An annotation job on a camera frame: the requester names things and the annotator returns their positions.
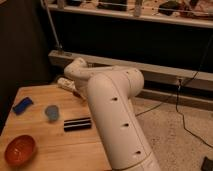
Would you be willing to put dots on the wooden table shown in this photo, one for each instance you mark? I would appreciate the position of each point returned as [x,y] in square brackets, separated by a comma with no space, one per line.
[57,150]

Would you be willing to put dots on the blue rectangular block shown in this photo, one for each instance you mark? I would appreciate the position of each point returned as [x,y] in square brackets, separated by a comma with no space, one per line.
[22,106]

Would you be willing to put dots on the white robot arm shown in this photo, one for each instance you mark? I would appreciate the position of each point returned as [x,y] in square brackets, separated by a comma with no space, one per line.
[108,92]

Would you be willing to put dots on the black striped box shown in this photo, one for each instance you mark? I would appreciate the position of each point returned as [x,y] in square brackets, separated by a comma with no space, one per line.
[77,124]

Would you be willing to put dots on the orange red bowl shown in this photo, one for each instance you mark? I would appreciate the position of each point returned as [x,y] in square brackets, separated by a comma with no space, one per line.
[20,150]

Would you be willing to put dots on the blue plastic cup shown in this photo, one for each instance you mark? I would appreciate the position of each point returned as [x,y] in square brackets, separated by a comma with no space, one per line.
[52,113]

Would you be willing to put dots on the black object on floor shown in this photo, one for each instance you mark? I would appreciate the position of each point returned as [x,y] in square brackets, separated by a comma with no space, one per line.
[207,165]

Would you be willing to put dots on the metal vertical pole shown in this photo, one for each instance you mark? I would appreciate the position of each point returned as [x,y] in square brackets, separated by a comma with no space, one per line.
[58,45]

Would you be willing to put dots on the cluttered background shelf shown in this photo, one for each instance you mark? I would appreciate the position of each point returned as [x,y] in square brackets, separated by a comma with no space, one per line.
[194,13]

